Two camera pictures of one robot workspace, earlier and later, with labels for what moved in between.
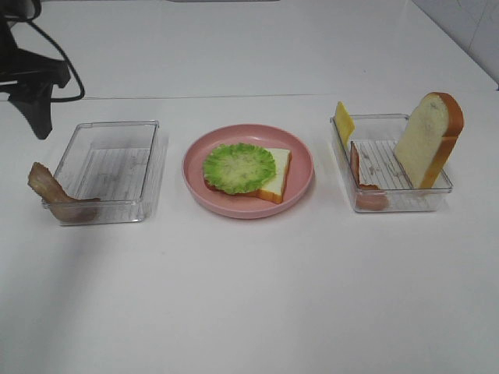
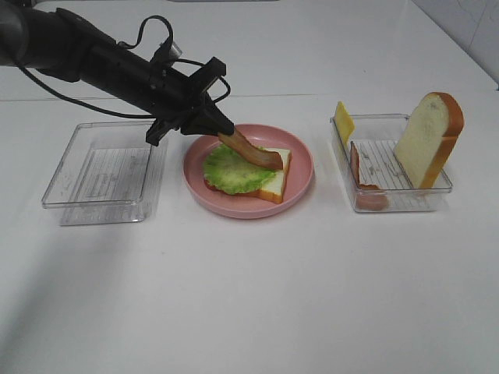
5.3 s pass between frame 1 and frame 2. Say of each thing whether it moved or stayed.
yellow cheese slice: stayed
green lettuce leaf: stayed
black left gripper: moved
